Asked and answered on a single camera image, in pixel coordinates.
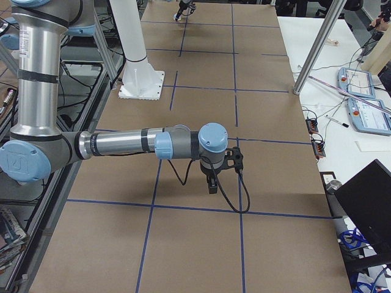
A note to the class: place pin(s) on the black laptop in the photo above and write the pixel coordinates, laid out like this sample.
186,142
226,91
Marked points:
366,200

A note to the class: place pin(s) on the lower teach pendant tablet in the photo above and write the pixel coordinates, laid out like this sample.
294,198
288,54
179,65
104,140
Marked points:
366,118

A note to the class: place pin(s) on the teach pendant tablet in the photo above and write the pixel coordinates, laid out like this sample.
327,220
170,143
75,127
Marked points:
366,118
356,82

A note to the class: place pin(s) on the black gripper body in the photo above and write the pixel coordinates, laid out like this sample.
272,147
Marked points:
183,6
209,173

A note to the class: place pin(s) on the aluminium frame post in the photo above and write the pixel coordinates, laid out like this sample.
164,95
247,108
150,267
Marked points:
325,29

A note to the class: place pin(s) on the white pedestal column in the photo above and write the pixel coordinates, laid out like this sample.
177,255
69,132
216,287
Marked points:
140,80

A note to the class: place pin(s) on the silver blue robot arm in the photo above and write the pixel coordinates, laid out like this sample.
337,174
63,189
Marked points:
37,147

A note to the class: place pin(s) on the upper teach pendant tablet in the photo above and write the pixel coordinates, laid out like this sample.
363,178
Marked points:
356,82

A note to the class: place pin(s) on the stack of books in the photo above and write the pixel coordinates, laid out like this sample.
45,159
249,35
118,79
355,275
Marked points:
13,238

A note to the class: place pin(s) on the black marker pen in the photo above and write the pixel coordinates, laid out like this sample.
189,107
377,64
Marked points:
345,125

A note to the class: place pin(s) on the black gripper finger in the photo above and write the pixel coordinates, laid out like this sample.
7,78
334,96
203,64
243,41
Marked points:
212,186
179,13

